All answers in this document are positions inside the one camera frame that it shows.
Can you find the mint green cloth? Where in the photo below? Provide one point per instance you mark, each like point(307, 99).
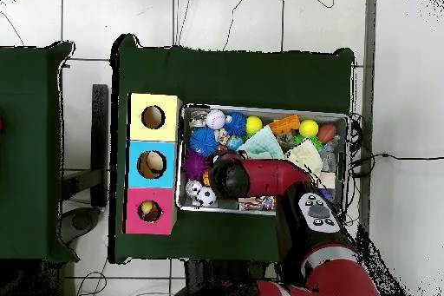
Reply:
point(262, 145)

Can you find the orange plastic toy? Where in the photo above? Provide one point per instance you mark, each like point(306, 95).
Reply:
point(284, 124)

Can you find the cream cloth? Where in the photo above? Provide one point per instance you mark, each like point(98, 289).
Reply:
point(305, 157)

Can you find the yellow plush toy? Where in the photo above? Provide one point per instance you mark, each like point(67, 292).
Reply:
point(146, 206)

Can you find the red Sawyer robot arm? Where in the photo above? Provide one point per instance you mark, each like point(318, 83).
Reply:
point(277, 178)

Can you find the shallow metal mesh bin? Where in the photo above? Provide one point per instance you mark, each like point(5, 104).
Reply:
point(189, 205)

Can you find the wooden box with three holes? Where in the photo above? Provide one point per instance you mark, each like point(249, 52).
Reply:
point(138, 132)

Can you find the blue spiky ball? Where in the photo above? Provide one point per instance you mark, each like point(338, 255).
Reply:
point(204, 141)

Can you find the white baseball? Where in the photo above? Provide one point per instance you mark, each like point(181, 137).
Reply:
point(215, 119)

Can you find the purple spiky toy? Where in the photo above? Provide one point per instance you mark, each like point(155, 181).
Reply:
point(194, 164)

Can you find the yellow smiley ball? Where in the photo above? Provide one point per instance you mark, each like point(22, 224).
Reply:
point(254, 124)

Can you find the small soccer ball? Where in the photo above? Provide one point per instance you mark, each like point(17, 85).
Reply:
point(205, 196)

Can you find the dark green tablecloth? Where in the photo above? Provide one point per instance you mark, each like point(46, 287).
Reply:
point(242, 77)
point(27, 136)

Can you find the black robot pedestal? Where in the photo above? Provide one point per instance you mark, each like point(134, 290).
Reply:
point(201, 275)

